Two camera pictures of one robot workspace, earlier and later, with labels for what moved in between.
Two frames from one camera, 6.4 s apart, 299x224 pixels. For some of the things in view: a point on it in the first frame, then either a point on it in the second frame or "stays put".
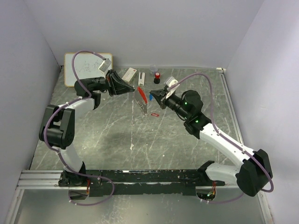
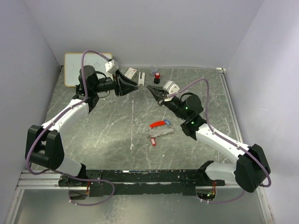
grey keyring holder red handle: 143,101 -> 159,123
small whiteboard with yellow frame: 86,65 stays put
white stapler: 141,79 stays put
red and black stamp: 157,80 stays put
